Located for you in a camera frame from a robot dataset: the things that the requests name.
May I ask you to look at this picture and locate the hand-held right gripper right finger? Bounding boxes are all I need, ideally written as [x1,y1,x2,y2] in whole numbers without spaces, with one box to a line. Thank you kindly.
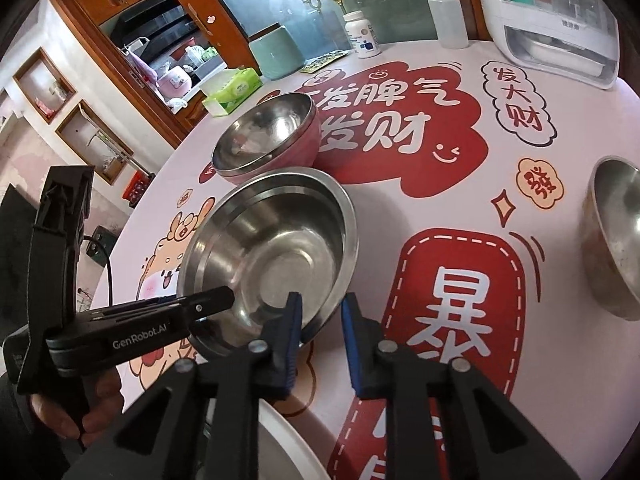
[341,292,583,480]

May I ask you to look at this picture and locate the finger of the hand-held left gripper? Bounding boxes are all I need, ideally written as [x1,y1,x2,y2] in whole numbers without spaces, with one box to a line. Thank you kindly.
[100,286,236,328]
[75,295,188,322]

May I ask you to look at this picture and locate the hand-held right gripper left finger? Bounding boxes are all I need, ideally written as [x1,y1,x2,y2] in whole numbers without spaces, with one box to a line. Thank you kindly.
[60,291,305,480]

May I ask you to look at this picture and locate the large steel bowl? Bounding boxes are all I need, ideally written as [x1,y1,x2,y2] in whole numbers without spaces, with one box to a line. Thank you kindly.
[176,167,360,358]

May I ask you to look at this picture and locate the white plate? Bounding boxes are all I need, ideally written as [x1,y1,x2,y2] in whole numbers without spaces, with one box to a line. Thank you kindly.
[200,400,331,480]

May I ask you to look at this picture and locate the pink steel bowl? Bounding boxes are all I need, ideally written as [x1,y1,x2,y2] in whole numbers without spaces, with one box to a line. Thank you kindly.
[211,92,321,186]

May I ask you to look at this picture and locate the bronze steel bowl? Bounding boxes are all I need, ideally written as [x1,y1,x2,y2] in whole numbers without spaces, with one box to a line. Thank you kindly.
[580,156,640,321]

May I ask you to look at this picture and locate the person's left hand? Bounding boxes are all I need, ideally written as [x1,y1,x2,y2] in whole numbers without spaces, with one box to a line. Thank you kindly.
[30,372,125,453]

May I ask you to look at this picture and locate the black power strip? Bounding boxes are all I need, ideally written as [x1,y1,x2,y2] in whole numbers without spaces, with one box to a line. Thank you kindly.
[87,227,118,261]

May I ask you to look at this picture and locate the red crate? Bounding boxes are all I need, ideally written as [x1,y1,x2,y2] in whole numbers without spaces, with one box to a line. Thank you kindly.
[121,170,155,206]

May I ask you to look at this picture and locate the green tissue pack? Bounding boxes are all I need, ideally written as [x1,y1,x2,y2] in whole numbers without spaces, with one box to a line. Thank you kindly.
[200,67,263,117]

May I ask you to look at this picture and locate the pink kitchen appliance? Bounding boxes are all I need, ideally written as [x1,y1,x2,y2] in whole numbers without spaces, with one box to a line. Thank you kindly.
[156,67,193,103]

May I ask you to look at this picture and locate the pale green canister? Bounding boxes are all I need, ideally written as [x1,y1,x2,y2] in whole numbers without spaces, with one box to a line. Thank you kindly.
[248,25,307,81]

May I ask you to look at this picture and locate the patterned flat packet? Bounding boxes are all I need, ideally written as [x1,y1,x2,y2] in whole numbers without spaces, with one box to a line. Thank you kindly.
[300,51,351,74]

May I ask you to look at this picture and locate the frosted glass partition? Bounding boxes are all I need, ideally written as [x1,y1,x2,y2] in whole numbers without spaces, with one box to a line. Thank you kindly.
[190,0,481,81]

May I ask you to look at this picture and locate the white pill bottle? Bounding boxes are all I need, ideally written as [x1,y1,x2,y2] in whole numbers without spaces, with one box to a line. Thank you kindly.
[342,10,381,57]

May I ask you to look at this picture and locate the clear squeeze bottle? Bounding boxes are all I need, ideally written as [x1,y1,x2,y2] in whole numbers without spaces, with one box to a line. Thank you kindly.
[417,0,471,50]

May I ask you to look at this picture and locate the white countertop sterilizer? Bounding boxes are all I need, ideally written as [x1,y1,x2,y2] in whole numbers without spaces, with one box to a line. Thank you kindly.
[470,0,621,91]

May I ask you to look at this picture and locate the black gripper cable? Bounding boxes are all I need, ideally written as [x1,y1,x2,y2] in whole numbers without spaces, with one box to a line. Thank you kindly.
[80,234,115,306]

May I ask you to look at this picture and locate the wall niche shelf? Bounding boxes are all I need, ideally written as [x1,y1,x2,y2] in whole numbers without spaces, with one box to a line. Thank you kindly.
[12,47,77,126]
[56,100,135,184]

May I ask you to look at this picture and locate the wooden kitchen window frame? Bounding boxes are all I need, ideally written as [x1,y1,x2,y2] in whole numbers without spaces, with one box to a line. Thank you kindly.
[50,0,261,146]

